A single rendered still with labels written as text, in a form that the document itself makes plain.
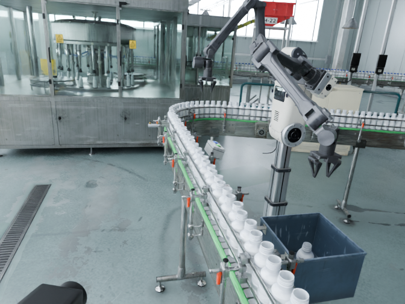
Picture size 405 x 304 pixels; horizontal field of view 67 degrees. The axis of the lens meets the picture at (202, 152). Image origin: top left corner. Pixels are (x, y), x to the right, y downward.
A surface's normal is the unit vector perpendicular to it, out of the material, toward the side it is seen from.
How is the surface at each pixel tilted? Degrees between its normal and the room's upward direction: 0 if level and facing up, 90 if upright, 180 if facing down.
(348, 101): 90
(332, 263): 90
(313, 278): 90
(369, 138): 90
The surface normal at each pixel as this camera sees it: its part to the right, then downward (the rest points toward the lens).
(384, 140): -0.08, 0.31
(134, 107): 0.23, 0.33
